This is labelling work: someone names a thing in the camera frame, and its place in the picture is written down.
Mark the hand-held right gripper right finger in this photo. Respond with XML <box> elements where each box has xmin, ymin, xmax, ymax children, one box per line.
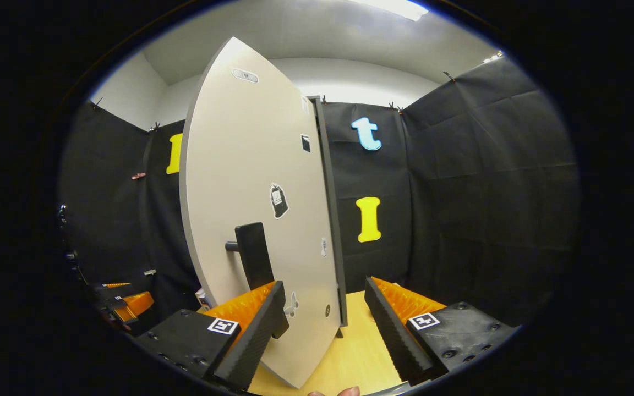
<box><xmin>364</xmin><ymin>276</ymin><xmax>520</xmax><ymax>386</ymax></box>

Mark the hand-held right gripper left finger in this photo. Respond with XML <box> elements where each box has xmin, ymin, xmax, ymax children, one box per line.
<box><xmin>134</xmin><ymin>280</ymin><xmax>290</xmax><ymax>391</ymax></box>

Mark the black door handle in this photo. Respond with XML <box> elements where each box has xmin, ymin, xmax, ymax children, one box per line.
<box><xmin>225</xmin><ymin>222</ymin><xmax>290</xmax><ymax>339</ymax></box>

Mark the beige cabinet door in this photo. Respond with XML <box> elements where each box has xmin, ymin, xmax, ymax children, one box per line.
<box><xmin>178</xmin><ymin>37</ymin><xmax>349</xmax><ymax>390</ymax></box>

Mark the black backdrop cloth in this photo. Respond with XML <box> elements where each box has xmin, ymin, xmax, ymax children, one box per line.
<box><xmin>58</xmin><ymin>55</ymin><xmax>581</xmax><ymax>331</ymax></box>

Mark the long ceiling light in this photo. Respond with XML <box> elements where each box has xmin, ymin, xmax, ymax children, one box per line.
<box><xmin>350</xmin><ymin>0</ymin><xmax>429</xmax><ymax>21</ymax></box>

